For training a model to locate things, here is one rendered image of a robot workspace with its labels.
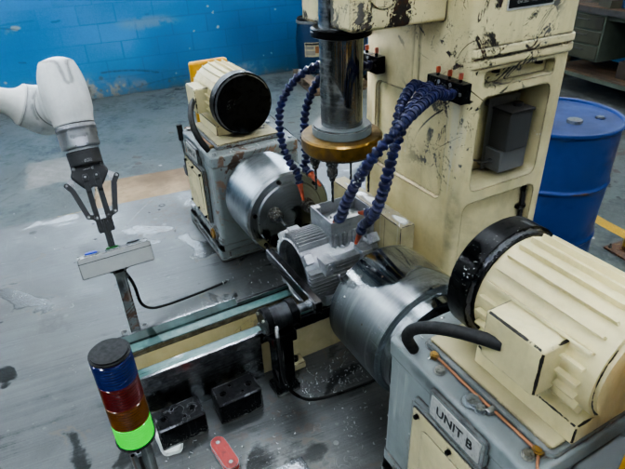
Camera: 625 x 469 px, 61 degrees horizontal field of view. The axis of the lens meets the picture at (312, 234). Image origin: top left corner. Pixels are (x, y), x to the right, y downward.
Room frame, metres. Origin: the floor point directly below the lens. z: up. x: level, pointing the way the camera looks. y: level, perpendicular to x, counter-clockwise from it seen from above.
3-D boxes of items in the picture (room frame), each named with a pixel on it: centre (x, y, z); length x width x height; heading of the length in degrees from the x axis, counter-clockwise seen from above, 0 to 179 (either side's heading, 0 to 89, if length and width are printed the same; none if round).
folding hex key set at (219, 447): (0.69, 0.20, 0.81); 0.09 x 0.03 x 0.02; 35
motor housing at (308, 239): (1.08, -0.04, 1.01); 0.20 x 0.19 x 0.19; 118
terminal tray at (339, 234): (1.10, -0.07, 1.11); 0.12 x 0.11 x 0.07; 118
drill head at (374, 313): (0.79, -0.19, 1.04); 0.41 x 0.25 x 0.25; 28
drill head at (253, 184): (1.40, 0.13, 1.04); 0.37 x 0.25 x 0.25; 28
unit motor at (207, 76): (1.63, 0.28, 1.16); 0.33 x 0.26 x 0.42; 28
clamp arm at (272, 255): (1.01, 0.05, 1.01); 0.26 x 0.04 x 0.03; 28
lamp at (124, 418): (0.57, 0.30, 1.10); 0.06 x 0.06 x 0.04
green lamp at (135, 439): (0.57, 0.30, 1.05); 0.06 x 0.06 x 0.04
